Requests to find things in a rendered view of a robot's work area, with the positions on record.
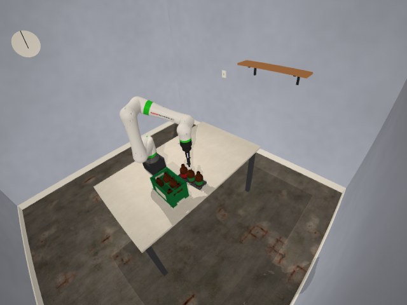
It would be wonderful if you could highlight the green bottle crate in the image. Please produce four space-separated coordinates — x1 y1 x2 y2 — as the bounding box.
150 167 189 208

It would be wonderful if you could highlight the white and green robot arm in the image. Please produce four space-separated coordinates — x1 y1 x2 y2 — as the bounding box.
120 97 194 164

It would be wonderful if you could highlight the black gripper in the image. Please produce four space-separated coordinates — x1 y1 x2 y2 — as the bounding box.
182 147 191 170

